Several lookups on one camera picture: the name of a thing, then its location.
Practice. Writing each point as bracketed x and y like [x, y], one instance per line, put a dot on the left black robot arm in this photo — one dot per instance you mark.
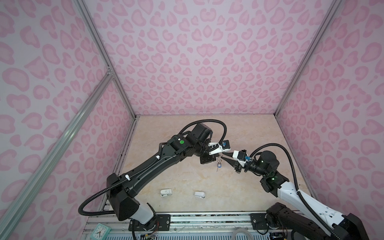
[126, 186]

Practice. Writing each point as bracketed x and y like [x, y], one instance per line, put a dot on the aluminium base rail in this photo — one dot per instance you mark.
[191, 226]

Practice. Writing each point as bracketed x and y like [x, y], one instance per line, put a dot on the right white key tag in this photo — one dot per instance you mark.
[200, 194]

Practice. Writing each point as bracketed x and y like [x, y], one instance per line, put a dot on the small green clock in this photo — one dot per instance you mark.
[100, 232]

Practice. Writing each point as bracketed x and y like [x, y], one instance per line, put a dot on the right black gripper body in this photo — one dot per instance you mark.
[239, 168]

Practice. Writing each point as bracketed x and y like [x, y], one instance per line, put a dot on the white key tag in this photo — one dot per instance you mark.
[200, 194]
[166, 192]

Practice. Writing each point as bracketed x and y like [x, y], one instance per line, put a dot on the silver carabiner keyring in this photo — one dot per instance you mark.
[219, 160]

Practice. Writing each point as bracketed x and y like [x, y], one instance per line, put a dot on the diagonal aluminium frame bar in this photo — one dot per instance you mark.
[20, 205]

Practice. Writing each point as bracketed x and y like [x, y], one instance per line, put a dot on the clear plastic tube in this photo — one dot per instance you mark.
[243, 232]

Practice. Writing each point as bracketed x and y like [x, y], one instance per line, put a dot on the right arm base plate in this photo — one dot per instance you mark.
[259, 222]

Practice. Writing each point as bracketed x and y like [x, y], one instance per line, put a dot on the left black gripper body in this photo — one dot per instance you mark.
[207, 158]

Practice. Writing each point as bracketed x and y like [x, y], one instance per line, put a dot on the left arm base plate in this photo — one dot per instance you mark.
[156, 223]

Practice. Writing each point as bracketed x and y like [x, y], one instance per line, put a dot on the left white key tag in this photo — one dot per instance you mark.
[166, 192]

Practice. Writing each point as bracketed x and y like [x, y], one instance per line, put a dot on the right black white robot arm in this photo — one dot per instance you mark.
[315, 221]

